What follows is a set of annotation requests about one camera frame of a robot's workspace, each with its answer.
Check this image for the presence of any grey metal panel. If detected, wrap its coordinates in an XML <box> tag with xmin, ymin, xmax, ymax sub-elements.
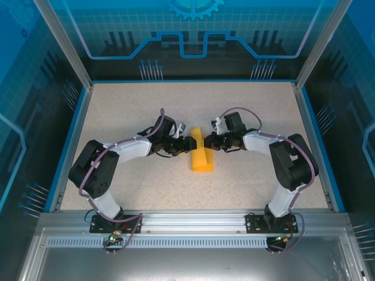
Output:
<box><xmin>17</xmin><ymin>228</ymin><xmax>367</xmax><ymax>281</ymax></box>

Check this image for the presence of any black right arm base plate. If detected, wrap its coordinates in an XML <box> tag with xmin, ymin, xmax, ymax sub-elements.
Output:
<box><xmin>245</xmin><ymin>213</ymin><xmax>299</xmax><ymax>234</ymax></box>

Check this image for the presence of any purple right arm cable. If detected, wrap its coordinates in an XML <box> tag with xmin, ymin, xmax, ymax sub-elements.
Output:
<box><xmin>221</xmin><ymin>107</ymin><xmax>319</xmax><ymax>254</ymax></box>

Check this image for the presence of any aluminium mounting rail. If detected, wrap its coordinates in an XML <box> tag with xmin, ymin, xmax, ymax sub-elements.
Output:
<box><xmin>37</xmin><ymin>209</ymin><xmax>351</xmax><ymax>235</ymax></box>

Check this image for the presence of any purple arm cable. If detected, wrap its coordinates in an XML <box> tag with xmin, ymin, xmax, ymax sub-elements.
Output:
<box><xmin>221</xmin><ymin>107</ymin><xmax>319</xmax><ymax>254</ymax></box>
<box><xmin>79</xmin><ymin>108</ymin><xmax>165</xmax><ymax>255</ymax></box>

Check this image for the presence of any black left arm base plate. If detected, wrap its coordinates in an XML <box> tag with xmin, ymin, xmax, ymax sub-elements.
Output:
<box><xmin>90</xmin><ymin>214</ymin><xmax>144</xmax><ymax>234</ymax></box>

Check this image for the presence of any aluminium table side rail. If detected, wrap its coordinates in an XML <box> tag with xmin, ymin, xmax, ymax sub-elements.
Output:
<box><xmin>292</xmin><ymin>81</ymin><xmax>337</xmax><ymax>212</ymax></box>
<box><xmin>48</xmin><ymin>83</ymin><xmax>94</xmax><ymax>213</ymax></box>

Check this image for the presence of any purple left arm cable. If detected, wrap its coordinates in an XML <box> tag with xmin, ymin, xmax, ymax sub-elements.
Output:
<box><xmin>79</xmin><ymin>108</ymin><xmax>165</xmax><ymax>255</ymax></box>

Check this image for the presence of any aluminium frame post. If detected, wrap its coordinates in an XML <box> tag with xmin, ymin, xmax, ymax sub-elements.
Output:
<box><xmin>294</xmin><ymin>0</ymin><xmax>354</xmax><ymax>90</ymax></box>
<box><xmin>33</xmin><ymin>0</ymin><xmax>94</xmax><ymax>89</ymax></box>

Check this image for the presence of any yellow cloth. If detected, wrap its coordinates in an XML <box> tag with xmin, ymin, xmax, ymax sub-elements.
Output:
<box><xmin>189</xmin><ymin>126</ymin><xmax>215</xmax><ymax>173</ymax></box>

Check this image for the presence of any slotted grey cable duct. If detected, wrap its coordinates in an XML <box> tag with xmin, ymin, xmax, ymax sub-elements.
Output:
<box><xmin>46</xmin><ymin>237</ymin><xmax>269</xmax><ymax>248</ymax></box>

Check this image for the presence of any cable connector with green light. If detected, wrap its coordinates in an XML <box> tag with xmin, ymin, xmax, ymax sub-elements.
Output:
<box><xmin>107</xmin><ymin>229</ymin><xmax>123</xmax><ymax>244</ymax></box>
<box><xmin>271</xmin><ymin>233</ymin><xmax>294</xmax><ymax>244</ymax></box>

